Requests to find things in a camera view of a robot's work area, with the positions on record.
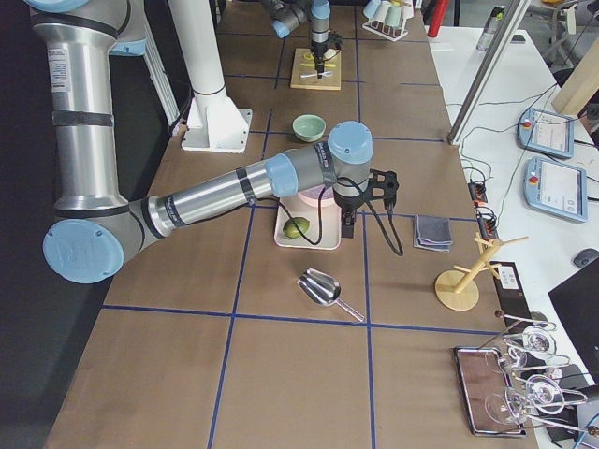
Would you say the cream rectangular tray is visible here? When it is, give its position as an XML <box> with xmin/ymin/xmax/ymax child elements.
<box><xmin>274</xmin><ymin>196</ymin><xmax>342</xmax><ymax>251</ymax></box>

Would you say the metal tray with glasses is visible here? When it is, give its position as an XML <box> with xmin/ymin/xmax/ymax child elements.
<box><xmin>453</xmin><ymin>346</ymin><xmax>527</xmax><ymax>438</ymax></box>

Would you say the pink bowl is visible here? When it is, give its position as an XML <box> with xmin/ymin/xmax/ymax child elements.
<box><xmin>298</xmin><ymin>185</ymin><xmax>335</xmax><ymax>208</ymax></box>

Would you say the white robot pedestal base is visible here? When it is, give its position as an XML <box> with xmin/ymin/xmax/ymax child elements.
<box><xmin>168</xmin><ymin>0</ymin><xmax>253</xmax><ymax>153</ymax></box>

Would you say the grey folded cloth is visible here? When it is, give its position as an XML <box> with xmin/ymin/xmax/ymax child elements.
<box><xmin>414</xmin><ymin>215</ymin><xmax>453</xmax><ymax>253</ymax></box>

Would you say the yellow plastic knife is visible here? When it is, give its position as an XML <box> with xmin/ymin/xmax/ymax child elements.
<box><xmin>300</xmin><ymin>63</ymin><xmax>337</xmax><ymax>70</ymax></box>

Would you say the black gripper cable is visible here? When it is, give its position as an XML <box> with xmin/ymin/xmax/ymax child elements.
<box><xmin>252</xmin><ymin>175</ymin><xmax>405</xmax><ymax>257</ymax></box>

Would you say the teach pendant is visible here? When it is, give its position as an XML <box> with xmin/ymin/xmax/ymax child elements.
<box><xmin>518</xmin><ymin>108</ymin><xmax>575</xmax><ymax>159</ymax></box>
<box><xmin>523</xmin><ymin>157</ymin><xmax>588</xmax><ymax>223</ymax></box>

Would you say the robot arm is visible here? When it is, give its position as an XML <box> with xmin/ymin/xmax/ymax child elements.
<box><xmin>29</xmin><ymin>1</ymin><xmax>373</xmax><ymax>283</ymax></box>
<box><xmin>260</xmin><ymin>0</ymin><xmax>330</xmax><ymax>79</ymax></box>

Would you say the aluminium frame post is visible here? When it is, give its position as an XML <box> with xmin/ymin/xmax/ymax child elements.
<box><xmin>447</xmin><ymin>0</ymin><xmax>531</xmax><ymax>146</ymax></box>

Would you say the wooden mug tree stand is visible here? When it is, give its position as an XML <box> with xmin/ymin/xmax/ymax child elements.
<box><xmin>434</xmin><ymin>233</ymin><xmax>528</xmax><ymax>311</ymax></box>

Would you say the metal ice scoop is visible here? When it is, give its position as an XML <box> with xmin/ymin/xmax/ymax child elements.
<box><xmin>297</xmin><ymin>268</ymin><xmax>365</xmax><ymax>323</ymax></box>

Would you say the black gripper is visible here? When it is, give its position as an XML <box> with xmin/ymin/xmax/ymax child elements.
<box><xmin>311</xmin><ymin>40</ymin><xmax>328</xmax><ymax>79</ymax></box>
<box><xmin>333</xmin><ymin>179</ymin><xmax>368</xmax><ymax>239</ymax></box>

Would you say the white cup rack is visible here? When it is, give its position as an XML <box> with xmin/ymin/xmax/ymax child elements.
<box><xmin>362</xmin><ymin>0</ymin><xmax>415</xmax><ymax>42</ymax></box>

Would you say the upper teach pendant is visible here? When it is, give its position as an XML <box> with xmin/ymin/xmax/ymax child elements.
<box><xmin>518</xmin><ymin>108</ymin><xmax>575</xmax><ymax>159</ymax></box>

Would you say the mint green bowl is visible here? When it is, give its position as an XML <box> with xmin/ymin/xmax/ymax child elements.
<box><xmin>292</xmin><ymin>114</ymin><xmax>327</xmax><ymax>142</ymax></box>

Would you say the green lime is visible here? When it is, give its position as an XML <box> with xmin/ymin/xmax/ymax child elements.
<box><xmin>283</xmin><ymin>217</ymin><xmax>311</xmax><ymax>239</ymax></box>

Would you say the lower teach pendant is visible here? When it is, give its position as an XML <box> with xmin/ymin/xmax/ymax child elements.
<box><xmin>523</xmin><ymin>157</ymin><xmax>588</xmax><ymax>223</ymax></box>

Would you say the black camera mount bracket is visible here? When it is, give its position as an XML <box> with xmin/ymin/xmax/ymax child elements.
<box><xmin>364</xmin><ymin>168</ymin><xmax>400</xmax><ymax>213</ymax></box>

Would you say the bamboo cutting board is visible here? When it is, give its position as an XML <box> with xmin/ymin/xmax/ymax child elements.
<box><xmin>290</xmin><ymin>48</ymin><xmax>342</xmax><ymax>91</ymax></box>

